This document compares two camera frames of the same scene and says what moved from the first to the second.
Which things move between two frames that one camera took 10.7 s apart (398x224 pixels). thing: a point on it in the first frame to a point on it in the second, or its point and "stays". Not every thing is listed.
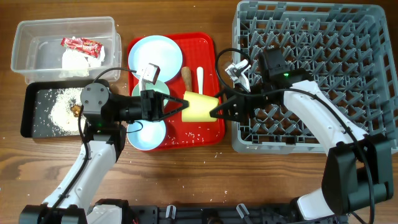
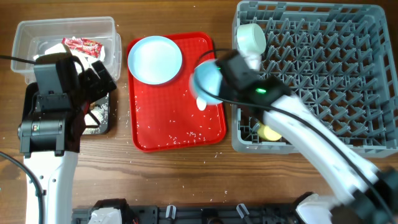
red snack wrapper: (90, 47) stays
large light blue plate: (159, 51) stays
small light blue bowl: (149, 137) to (209, 76)
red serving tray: (198, 50) stays
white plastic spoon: (199, 74) to (201, 104)
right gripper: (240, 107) to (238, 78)
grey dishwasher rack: (346, 50) stays
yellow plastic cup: (199, 107) to (266, 133)
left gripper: (152, 105) to (99, 89)
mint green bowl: (159, 86) to (251, 43)
